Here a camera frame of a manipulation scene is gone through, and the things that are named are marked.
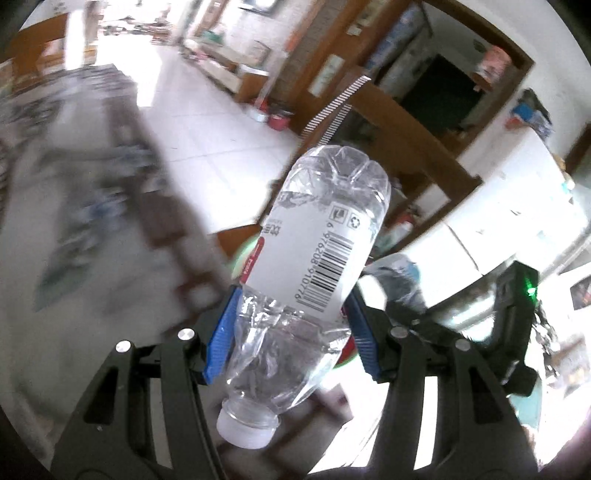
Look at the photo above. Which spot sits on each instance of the white refrigerator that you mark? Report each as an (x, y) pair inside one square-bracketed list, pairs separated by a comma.
[(508, 184)]

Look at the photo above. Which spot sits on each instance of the wooden television cabinet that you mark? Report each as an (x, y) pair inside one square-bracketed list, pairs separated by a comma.
[(221, 69)]

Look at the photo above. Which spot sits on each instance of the hanging red ornament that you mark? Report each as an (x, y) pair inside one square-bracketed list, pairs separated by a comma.
[(494, 67)]

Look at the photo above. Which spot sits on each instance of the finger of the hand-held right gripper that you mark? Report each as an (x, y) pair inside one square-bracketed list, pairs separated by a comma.
[(466, 314)]

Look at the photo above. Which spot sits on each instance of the red bucket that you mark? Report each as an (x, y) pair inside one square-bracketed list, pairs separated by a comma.
[(280, 121)]

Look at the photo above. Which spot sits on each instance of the carved wooden chair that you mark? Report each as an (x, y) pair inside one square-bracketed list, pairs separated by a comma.
[(392, 120)]

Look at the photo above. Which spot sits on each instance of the small picture frame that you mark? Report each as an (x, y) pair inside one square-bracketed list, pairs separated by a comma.
[(261, 51)]

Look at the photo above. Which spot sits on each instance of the blue door poster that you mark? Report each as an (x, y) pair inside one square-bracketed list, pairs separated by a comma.
[(397, 41)]

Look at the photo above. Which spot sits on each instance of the wall television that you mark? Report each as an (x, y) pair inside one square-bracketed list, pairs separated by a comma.
[(258, 4)]

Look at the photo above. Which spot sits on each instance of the wooden dining chair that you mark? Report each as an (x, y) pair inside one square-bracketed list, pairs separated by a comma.
[(37, 48)]

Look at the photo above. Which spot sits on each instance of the clear plastic bottle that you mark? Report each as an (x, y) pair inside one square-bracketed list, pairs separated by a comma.
[(314, 249)]

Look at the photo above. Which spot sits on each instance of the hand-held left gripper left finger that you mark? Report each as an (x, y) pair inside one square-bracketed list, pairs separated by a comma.
[(221, 332)]

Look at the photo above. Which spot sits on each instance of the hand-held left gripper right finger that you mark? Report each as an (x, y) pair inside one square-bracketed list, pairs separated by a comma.
[(362, 337)]

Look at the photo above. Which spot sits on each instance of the blue box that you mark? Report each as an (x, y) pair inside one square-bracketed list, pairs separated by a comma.
[(531, 115)]

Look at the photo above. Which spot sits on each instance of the short wall scroll picture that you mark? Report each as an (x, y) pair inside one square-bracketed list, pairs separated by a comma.
[(327, 76)]

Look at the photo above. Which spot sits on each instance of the clear plastic item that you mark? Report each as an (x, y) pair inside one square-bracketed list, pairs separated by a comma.
[(399, 281)]

